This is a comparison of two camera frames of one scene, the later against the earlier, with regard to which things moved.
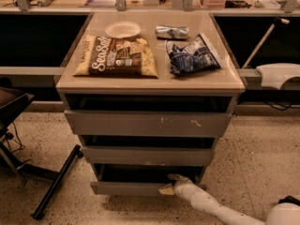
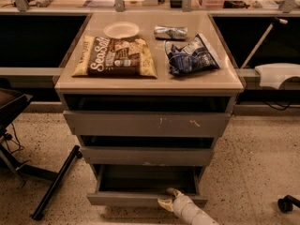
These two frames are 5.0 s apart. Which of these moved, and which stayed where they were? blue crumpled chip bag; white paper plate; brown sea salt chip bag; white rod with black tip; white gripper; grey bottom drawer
Moved: grey bottom drawer; white gripper
Stayed: blue crumpled chip bag; white paper plate; white rod with black tip; brown sea salt chip bag
